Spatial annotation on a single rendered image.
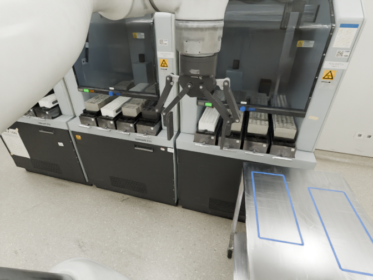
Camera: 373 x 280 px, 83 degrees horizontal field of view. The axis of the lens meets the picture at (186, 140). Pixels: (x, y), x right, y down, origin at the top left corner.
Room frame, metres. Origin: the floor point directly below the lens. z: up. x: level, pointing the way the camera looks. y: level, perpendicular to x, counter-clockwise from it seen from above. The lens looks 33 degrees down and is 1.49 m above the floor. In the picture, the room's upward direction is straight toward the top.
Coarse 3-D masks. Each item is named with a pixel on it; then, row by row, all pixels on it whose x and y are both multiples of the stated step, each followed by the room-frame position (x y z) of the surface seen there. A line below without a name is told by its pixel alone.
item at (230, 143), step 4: (244, 112) 1.43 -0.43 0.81; (244, 116) 1.37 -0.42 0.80; (220, 132) 1.14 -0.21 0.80; (220, 136) 1.09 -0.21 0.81; (228, 136) 1.08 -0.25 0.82; (232, 136) 1.08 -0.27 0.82; (236, 136) 1.08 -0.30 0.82; (240, 136) 1.10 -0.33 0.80; (220, 140) 1.09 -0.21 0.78; (228, 140) 1.07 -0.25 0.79; (232, 140) 1.07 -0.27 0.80; (236, 140) 1.06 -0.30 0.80; (240, 140) 1.05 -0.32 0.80; (224, 144) 1.08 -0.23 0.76; (228, 144) 1.07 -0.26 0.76; (232, 144) 1.07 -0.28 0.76; (236, 144) 1.06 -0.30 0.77; (224, 148) 1.04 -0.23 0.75; (228, 148) 1.04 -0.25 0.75; (236, 148) 1.06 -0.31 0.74
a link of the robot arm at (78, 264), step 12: (60, 264) 0.26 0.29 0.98; (72, 264) 0.25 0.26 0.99; (84, 264) 0.25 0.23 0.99; (96, 264) 0.27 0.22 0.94; (0, 276) 0.14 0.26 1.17; (12, 276) 0.15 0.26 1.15; (24, 276) 0.16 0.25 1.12; (36, 276) 0.17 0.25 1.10; (48, 276) 0.19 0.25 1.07; (60, 276) 0.20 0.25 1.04; (72, 276) 0.22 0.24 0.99; (84, 276) 0.22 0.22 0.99; (96, 276) 0.23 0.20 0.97; (108, 276) 0.25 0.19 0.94; (120, 276) 0.26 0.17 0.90
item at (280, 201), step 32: (256, 192) 0.63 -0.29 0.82; (288, 192) 0.63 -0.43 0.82; (320, 192) 0.63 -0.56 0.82; (352, 192) 0.63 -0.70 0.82; (256, 224) 0.47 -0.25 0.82; (288, 224) 0.47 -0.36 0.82; (320, 224) 0.47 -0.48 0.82; (352, 224) 0.47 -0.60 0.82; (256, 256) 0.36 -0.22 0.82; (288, 256) 0.36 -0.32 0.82; (320, 256) 0.36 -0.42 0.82; (352, 256) 0.36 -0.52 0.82
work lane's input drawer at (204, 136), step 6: (198, 126) 1.22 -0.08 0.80; (216, 126) 1.20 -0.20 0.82; (198, 132) 1.13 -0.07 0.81; (204, 132) 1.12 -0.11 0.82; (210, 132) 1.12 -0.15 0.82; (216, 132) 1.14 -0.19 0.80; (198, 138) 1.12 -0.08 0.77; (204, 138) 1.11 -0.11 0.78; (210, 138) 1.10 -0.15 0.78; (198, 144) 1.08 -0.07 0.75; (204, 144) 1.09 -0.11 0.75; (210, 144) 1.10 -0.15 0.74
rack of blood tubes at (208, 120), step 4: (208, 108) 1.38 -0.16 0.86; (212, 108) 1.37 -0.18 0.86; (204, 112) 1.31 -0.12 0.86; (208, 112) 1.31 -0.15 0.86; (212, 112) 1.31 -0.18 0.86; (216, 112) 1.31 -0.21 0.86; (204, 116) 1.26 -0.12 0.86; (208, 116) 1.25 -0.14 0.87; (212, 116) 1.26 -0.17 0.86; (216, 116) 1.25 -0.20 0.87; (200, 120) 1.19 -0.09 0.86; (204, 120) 1.20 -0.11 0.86; (208, 120) 1.19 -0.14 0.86; (212, 120) 1.19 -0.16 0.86; (216, 120) 1.30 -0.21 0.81; (200, 124) 1.16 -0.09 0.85; (204, 124) 1.15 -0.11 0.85; (208, 124) 1.15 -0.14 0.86; (212, 124) 1.14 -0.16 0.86; (200, 128) 1.16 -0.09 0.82; (204, 128) 1.15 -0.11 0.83; (208, 128) 1.15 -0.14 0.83; (212, 128) 1.14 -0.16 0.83
